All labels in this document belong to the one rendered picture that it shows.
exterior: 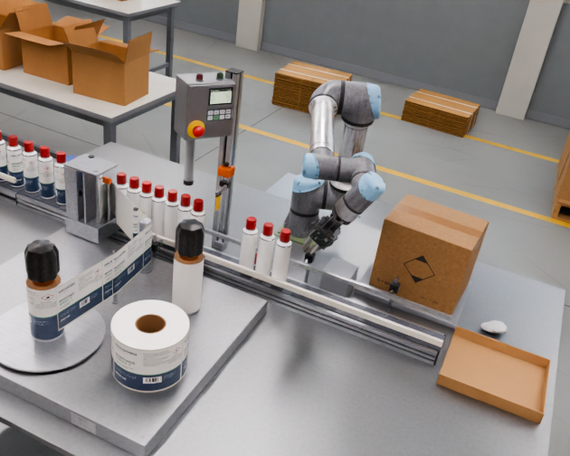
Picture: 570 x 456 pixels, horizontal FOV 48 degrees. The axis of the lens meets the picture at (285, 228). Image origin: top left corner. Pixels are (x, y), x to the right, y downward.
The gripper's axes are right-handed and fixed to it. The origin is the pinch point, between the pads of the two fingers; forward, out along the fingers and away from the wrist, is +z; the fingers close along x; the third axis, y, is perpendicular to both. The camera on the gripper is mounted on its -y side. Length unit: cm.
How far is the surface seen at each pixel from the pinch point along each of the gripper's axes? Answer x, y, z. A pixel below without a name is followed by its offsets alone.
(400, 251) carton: 23.4, -20.2, -11.1
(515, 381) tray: 73, -1, -17
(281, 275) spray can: 0.4, 2.5, 13.4
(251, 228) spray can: -17.3, 1.6, 8.6
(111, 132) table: -116, -103, 110
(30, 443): -22, 52, 108
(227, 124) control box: -46.7, -10.4, -6.0
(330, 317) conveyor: 20.8, 5.2, 9.6
